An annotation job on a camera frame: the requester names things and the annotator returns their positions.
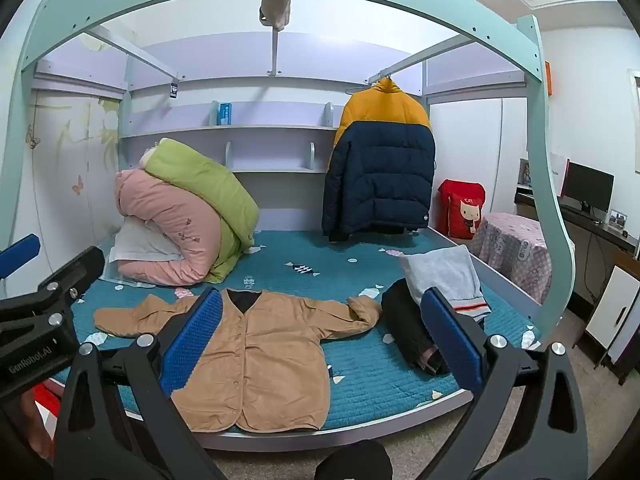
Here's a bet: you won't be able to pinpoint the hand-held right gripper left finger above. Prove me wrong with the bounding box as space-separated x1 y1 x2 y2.
52 287 226 480

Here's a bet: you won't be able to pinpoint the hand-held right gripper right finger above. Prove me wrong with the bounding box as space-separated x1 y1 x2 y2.
420 287 591 480

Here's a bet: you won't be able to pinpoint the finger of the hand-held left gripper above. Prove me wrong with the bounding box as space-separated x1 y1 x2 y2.
0 245 107 335
0 234 42 282

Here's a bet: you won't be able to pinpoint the tan jacket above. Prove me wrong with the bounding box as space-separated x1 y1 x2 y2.
94 287 384 434

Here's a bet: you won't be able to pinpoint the black folded clothes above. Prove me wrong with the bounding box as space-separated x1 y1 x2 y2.
381 279 451 376

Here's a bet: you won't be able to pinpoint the grey folded clothes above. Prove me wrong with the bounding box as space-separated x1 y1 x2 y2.
400 246 494 322

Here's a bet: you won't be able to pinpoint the person's left hand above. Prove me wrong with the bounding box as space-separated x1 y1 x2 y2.
20 389 54 462

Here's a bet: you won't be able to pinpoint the white pillow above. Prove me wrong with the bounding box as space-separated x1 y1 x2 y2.
109 217 184 267

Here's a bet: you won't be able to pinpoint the pink quilt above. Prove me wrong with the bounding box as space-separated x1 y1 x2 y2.
115 169 224 289

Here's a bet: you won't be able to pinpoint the white butterfly print wardrobe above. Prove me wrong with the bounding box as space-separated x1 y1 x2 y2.
0 87 124 302

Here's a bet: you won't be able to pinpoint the pink patterned covered table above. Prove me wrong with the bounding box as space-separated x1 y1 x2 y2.
470 212 554 306

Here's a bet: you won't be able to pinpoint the red cartoon print bag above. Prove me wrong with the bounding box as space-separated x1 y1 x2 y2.
438 179 487 240

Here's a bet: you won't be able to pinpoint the green quilt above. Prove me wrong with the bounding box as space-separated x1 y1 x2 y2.
142 139 261 284

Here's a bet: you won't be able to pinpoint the white cabinet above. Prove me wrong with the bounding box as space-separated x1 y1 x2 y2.
584 250 640 387

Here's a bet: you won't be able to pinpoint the yellow and navy puffer jacket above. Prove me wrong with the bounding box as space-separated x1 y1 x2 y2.
321 77 436 243

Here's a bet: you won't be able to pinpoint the dark desk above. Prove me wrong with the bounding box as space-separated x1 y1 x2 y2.
515 189 640 262

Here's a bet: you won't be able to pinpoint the black computer monitor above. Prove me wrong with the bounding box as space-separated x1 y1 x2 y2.
561 161 615 213

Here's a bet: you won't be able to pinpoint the grey hanging cloth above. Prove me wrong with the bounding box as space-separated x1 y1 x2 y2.
258 0 294 31

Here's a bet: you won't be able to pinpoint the lilac wall shelf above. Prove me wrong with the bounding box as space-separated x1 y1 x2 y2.
119 101 342 175

